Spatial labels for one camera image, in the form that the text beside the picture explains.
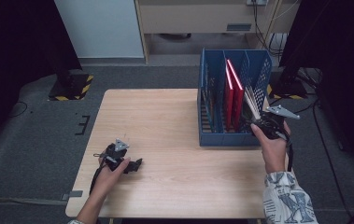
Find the dark curtain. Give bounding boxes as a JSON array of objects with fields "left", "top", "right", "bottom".
[
  {"left": 0, "top": 0, "right": 84, "bottom": 157},
  {"left": 278, "top": 0, "right": 354, "bottom": 175}
]

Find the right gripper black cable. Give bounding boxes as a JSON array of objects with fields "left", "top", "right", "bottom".
[{"left": 285, "top": 136, "right": 294, "bottom": 173}]

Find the person's left hand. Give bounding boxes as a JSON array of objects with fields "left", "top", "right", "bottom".
[{"left": 96, "top": 156, "right": 132, "bottom": 196}]

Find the blue plastic file rack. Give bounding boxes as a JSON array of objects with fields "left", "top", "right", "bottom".
[{"left": 197, "top": 48, "right": 273, "bottom": 147}]

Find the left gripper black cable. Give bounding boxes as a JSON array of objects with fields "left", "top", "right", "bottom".
[{"left": 89, "top": 152, "right": 107, "bottom": 195}]

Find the looped black floor cable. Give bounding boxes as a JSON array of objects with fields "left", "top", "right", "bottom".
[{"left": 8, "top": 101, "right": 29, "bottom": 119}]

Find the white panel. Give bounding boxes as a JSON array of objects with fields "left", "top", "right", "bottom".
[{"left": 54, "top": 0, "right": 145, "bottom": 59}]

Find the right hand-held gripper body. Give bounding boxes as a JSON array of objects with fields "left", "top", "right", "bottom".
[{"left": 253, "top": 105, "right": 302, "bottom": 141}]

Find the beige desk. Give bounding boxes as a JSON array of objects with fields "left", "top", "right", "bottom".
[{"left": 134, "top": 0, "right": 300, "bottom": 64}]

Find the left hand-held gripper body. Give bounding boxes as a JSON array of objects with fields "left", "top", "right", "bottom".
[{"left": 101, "top": 138, "right": 131, "bottom": 172}]

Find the grey label on desk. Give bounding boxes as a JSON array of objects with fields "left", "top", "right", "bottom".
[{"left": 226, "top": 22, "right": 253, "bottom": 33}]

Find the short black floor cable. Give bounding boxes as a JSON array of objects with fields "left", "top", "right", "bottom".
[{"left": 292, "top": 102, "right": 318, "bottom": 116}]

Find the red illustrated book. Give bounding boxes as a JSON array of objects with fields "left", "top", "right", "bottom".
[
  {"left": 224, "top": 63, "right": 235, "bottom": 132},
  {"left": 225, "top": 58, "right": 246, "bottom": 132}
]

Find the person's right hand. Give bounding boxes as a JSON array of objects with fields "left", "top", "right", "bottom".
[{"left": 250, "top": 120, "right": 291, "bottom": 175}]

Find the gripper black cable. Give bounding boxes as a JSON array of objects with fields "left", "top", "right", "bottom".
[
  {"left": 89, "top": 152, "right": 107, "bottom": 195},
  {"left": 285, "top": 136, "right": 294, "bottom": 173}
]

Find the white book with green leaf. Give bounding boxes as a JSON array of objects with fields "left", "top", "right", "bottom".
[{"left": 243, "top": 86, "right": 262, "bottom": 122}]

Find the long black floor cable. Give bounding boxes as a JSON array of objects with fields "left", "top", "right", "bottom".
[{"left": 312, "top": 99, "right": 354, "bottom": 224}]

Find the grey tape strip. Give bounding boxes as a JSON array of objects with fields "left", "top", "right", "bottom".
[{"left": 60, "top": 189, "right": 84, "bottom": 202}]

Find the striped black stand base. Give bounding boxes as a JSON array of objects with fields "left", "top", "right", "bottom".
[
  {"left": 47, "top": 73, "right": 94, "bottom": 102},
  {"left": 266, "top": 78, "right": 309, "bottom": 101}
]

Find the black cable bundle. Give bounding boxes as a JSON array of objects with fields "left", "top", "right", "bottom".
[{"left": 251, "top": 0, "right": 286, "bottom": 59}]

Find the yellow cable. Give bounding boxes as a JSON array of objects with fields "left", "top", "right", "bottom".
[{"left": 262, "top": 0, "right": 300, "bottom": 48}]

